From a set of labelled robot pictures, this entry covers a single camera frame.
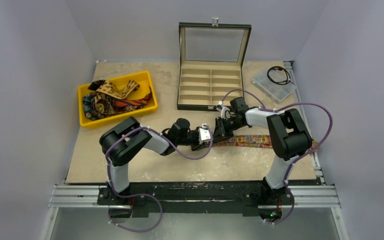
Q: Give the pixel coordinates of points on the colourful patterned tie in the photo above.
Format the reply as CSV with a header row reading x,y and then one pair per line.
x,y
261,141

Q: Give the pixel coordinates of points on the yellow plastic bin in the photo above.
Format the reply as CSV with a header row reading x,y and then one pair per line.
x,y
143,78

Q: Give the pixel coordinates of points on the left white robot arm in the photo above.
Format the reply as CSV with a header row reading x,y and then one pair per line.
x,y
124,141

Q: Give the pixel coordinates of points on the dark blue patterned tie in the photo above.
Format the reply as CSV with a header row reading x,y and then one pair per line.
x,y
97,105

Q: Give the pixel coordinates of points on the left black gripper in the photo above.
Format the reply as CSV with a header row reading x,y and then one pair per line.
x,y
197,146

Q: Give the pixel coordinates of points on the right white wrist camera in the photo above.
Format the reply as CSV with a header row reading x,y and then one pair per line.
x,y
225,112

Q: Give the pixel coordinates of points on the tan patterned tie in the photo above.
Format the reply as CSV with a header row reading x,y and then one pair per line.
x,y
108,88

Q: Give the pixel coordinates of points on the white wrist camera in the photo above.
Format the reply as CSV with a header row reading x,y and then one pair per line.
x,y
225,112
204,134

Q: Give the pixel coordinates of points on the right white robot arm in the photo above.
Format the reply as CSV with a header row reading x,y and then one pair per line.
x,y
288,135

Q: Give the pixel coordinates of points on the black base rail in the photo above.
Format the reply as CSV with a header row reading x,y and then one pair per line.
x,y
252,198

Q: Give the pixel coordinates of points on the black compartment display case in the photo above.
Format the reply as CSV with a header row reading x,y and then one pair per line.
x,y
211,58

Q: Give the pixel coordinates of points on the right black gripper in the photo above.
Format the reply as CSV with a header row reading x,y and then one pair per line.
x,y
221,127

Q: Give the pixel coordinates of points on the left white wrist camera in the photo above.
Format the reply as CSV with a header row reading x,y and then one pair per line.
x,y
204,134

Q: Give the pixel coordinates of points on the clear plastic box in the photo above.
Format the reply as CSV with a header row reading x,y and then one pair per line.
x,y
275,81

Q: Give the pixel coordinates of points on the orange black striped tie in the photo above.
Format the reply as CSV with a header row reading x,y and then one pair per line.
x,y
129,105

